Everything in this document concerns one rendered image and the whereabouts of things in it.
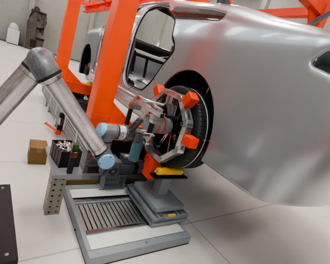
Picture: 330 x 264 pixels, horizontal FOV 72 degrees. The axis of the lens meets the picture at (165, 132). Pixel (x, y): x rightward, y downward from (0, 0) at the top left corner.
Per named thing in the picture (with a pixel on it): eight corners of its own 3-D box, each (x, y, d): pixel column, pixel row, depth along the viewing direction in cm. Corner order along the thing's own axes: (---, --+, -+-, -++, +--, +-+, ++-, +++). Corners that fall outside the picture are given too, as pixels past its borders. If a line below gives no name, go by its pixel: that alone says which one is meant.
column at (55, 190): (58, 213, 173) (70, 164, 163) (44, 215, 167) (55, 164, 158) (56, 206, 181) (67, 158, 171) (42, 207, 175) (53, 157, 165)
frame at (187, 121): (176, 173, 167) (201, 102, 154) (169, 173, 163) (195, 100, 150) (143, 143, 209) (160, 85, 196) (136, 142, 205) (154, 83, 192)
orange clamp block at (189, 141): (188, 143, 162) (196, 149, 155) (179, 142, 157) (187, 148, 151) (191, 134, 161) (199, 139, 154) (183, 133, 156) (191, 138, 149)
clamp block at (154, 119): (163, 125, 154) (165, 118, 152) (152, 123, 148) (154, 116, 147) (159, 122, 158) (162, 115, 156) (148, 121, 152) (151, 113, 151)
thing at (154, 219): (185, 222, 199) (188, 212, 197) (151, 228, 178) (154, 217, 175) (156, 190, 237) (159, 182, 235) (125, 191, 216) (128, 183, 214)
